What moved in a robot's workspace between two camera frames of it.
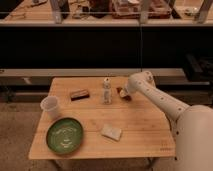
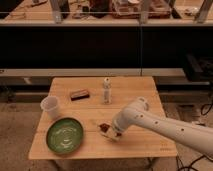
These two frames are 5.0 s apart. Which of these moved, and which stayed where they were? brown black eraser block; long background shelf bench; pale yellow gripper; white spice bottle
Moved: pale yellow gripper
Stayed: white spice bottle; brown black eraser block; long background shelf bench
